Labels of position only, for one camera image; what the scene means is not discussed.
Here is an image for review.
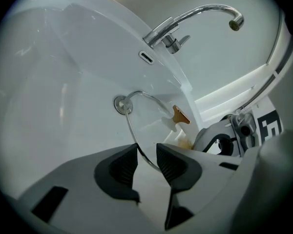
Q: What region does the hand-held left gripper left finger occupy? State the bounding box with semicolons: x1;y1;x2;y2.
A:
16;142;167;234

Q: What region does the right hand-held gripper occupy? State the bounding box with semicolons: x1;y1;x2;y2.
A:
194;109;284;157

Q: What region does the glass lid with wooden knob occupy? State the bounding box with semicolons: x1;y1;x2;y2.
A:
123;90;193;173

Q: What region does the yellow sponge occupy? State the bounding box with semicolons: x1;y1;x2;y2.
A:
177;136;195;150

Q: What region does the chrome sink drain plug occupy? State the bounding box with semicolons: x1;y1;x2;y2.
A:
113;95;133;116

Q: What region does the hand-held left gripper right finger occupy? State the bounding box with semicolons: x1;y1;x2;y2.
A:
156;143;245;232

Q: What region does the white ceramic sink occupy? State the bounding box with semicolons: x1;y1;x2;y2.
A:
0;2;206;204

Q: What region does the chrome faucet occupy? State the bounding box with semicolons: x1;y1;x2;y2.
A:
143;3;245;55

